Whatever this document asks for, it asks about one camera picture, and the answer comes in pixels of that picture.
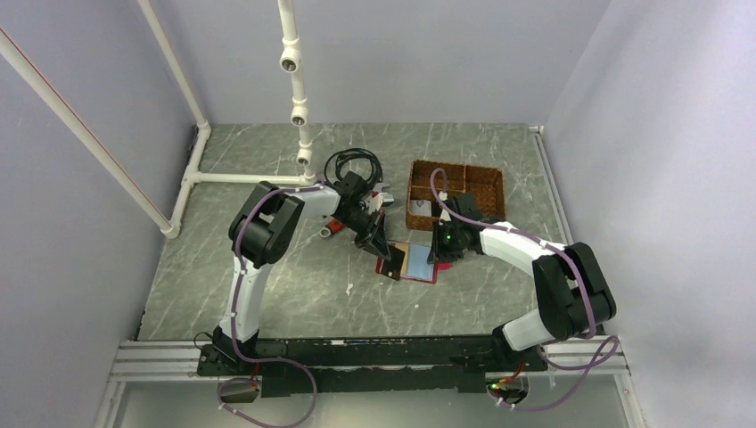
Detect red handled adjustable wrench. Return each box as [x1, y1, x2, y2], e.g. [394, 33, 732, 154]
[319, 218, 345, 239]

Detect coiled black cable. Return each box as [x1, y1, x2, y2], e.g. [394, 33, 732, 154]
[323, 148, 384, 187]

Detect black credit card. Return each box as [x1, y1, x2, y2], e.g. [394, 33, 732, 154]
[375, 244, 407, 281]

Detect red leather card holder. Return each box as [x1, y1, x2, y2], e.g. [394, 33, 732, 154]
[389, 241, 452, 284]

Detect brown woven basket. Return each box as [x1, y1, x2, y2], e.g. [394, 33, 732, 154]
[406, 160, 505, 231]

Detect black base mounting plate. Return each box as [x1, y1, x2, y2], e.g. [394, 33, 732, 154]
[196, 334, 546, 398]

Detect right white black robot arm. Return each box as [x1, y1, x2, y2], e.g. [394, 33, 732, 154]
[428, 193, 617, 370]

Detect cards in basket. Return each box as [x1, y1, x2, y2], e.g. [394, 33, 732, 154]
[409, 200, 433, 217]

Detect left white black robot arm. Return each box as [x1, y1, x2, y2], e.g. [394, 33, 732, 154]
[212, 172, 405, 375]

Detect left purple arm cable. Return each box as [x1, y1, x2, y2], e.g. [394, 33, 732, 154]
[217, 183, 326, 428]

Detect white pvc pipe frame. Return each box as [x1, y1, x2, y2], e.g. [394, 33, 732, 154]
[1, 1, 316, 239]

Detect aluminium extrusion rail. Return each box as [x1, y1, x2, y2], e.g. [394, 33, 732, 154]
[110, 340, 631, 382]

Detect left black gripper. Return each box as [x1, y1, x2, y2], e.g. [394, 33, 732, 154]
[336, 206, 391, 263]

